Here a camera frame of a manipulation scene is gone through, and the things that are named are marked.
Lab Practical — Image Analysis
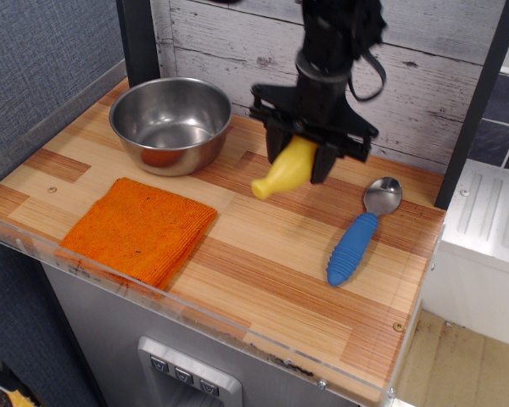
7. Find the orange folded cloth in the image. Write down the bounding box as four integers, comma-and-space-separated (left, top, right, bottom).
60, 178, 217, 289

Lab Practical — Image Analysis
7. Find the black frame post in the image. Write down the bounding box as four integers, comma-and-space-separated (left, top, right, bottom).
115, 0, 160, 87
434, 0, 509, 209

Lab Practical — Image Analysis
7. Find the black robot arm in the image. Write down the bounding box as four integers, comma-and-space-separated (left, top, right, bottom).
250, 1, 386, 184

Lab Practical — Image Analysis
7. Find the blue handled metal spoon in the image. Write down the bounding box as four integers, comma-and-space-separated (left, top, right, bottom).
327, 176, 403, 287

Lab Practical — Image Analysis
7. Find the yellow toy banana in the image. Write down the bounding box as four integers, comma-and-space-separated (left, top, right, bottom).
251, 136, 318, 200

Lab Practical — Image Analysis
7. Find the black right frame post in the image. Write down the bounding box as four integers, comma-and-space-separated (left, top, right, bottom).
434, 0, 509, 209

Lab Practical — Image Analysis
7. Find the grey dispenser button panel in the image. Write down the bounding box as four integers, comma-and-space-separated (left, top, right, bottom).
137, 336, 243, 406

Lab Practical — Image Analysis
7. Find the white ribbed toy sink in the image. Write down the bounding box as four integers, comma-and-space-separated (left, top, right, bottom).
422, 160, 509, 344

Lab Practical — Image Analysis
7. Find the black left frame post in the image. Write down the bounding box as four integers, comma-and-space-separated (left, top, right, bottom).
115, 0, 160, 87

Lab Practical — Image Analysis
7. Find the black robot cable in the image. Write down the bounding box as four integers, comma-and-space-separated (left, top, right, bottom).
346, 40, 387, 102

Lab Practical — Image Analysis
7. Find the stainless steel bowl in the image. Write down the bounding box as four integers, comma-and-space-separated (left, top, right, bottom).
109, 77, 232, 176

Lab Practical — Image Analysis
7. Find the clear acrylic table edge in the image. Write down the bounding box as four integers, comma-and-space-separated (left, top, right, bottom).
0, 220, 397, 406

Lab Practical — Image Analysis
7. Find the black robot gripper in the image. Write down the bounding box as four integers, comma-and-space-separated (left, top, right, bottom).
250, 74, 378, 184

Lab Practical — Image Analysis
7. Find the silver toy fridge cabinet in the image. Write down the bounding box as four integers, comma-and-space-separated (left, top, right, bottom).
43, 265, 352, 406

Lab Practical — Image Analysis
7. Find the yellow object bottom corner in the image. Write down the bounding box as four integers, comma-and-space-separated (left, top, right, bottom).
6, 391, 37, 407

